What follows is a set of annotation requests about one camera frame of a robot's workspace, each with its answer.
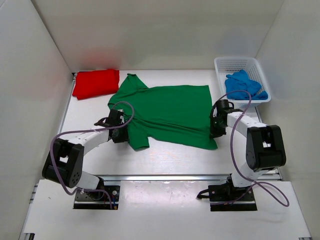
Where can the green t shirt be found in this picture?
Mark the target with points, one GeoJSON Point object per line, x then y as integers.
{"type": "Point", "coordinates": [178, 114]}

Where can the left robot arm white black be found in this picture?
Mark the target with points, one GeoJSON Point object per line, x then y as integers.
{"type": "Point", "coordinates": [69, 154]}

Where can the aluminium rail front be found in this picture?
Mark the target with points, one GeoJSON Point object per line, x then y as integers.
{"type": "Point", "coordinates": [273, 176]}

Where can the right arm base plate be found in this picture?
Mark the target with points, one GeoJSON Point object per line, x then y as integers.
{"type": "Point", "coordinates": [225, 197]}

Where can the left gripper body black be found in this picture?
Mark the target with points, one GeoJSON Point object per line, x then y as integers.
{"type": "Point", "coordinates": [122, 135]}

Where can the folded red t shirt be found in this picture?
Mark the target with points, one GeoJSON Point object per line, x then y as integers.
{"type": "Point", "coordinates": [90, 84]}

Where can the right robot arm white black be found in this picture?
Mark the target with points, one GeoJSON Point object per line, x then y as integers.
{"type": "Point", "coordinates": [264, 149]}

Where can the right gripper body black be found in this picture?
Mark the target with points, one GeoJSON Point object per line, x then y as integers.
{"type": "Point", "coordinates": [216, 129]}

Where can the blue t shirt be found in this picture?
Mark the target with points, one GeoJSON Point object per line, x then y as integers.
{"type": "Point", "coordinates": [238, 82]}

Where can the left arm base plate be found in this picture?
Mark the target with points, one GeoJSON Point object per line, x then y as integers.
{"type": "Point", "coordinates": [84, 200]}

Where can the aluminium rail left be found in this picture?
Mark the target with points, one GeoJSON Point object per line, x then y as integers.
{"type": "Point", "coordinates": [62, 96]}

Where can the white plastic basket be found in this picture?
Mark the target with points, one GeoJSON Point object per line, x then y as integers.
{"type": "Point", "coordinates": [229, 65]}

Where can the aluminium rail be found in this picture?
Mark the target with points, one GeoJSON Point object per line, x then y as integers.
{"type": "Point", "coordinates": [273, 176]}
{"type": "Point", "coordinates": [62, 96]}

